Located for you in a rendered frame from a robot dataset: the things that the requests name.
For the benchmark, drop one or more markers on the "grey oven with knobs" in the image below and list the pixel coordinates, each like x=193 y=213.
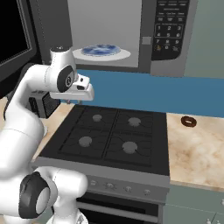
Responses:
x=128 y=201

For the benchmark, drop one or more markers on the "grey oven knob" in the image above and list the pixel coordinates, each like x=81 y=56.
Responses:
x=127 y=189
x=110 y=185
x=93 y=183
x=146 y=192

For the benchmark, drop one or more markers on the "black microwave door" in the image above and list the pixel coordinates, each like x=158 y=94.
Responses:
x=13 y=32

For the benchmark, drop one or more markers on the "grey-green cupboard door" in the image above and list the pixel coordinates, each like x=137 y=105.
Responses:
x=186 y=217

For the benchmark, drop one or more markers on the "grey-green cupboard drawer front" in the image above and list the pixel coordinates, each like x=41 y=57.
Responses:
x=195 y=198

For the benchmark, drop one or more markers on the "brown doughnut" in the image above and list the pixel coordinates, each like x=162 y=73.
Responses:
x=188 y=121

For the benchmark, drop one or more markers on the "white plate with blue pattern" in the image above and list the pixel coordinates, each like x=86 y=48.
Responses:
x=100 y=52

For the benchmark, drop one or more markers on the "black toaster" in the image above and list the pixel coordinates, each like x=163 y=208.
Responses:
x=46 y=102

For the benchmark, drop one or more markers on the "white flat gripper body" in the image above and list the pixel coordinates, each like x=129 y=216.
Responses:
x=73 y=94

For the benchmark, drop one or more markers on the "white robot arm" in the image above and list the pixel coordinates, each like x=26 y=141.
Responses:
x=20 y=137

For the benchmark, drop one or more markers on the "black gas hob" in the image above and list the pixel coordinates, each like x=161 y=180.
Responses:
x=116 y=134

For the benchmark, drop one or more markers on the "grey microwave oven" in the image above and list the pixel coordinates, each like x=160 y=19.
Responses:
x=169 y=35

